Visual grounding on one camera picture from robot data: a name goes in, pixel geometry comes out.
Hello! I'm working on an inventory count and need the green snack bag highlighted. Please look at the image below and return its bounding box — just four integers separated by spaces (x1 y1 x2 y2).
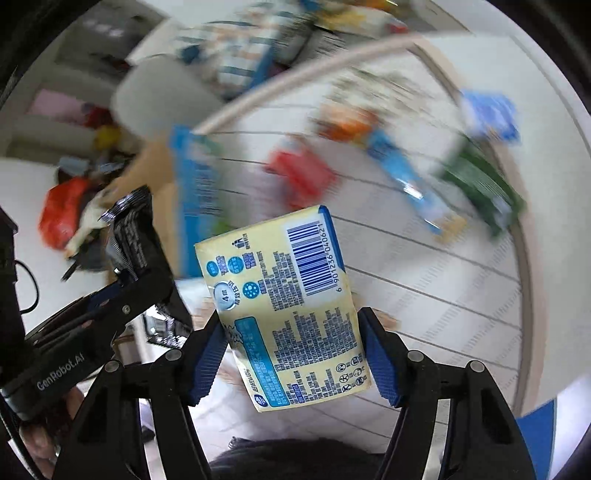
438 137 526 238

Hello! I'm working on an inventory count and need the yellow blue tissue pack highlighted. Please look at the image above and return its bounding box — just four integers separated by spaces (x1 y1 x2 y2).
195 205 370 412

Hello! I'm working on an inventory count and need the black cable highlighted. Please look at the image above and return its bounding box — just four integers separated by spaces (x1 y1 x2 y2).
13 258 41 316

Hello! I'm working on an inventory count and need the cardboard box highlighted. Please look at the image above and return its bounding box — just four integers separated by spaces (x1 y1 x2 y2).
103 140 184 278

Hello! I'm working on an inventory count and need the blue Nestle milk powder sachet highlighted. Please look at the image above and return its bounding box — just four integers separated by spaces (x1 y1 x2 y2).
366 128 467 243

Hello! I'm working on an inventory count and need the orange snack packet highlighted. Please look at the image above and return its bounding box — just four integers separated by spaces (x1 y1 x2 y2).
315 102 379 145

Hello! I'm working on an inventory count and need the red snack packet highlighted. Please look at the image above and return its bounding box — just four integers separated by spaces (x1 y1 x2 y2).
266 135 339 210

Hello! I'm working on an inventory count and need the plaid blue orange cloth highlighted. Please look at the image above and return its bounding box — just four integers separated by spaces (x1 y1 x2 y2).
172 1 304 99

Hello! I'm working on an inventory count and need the yellow packet in background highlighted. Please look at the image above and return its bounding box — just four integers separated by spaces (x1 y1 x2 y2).
314 0 412 39

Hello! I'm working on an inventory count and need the blue green milk carton box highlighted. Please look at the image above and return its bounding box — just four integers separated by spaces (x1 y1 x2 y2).
169 125 228 278

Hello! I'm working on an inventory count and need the blue white tissue pack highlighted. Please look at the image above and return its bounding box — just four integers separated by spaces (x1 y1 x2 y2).
460 89 520 143

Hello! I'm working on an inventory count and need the white chair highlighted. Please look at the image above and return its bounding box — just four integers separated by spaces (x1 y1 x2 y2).
110 55 224 140

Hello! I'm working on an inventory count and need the person's left hand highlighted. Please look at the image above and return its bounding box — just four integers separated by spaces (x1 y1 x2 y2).
19 387 84 479

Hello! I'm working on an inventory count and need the red plastic bag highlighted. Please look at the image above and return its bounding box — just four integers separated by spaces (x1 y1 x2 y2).
38 177 93 250

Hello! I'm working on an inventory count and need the blue object at floor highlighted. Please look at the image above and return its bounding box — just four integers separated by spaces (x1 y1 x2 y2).
517 400 556 480

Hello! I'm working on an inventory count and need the black snack packet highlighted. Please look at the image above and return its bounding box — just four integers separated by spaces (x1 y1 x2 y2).
100 185 193 348

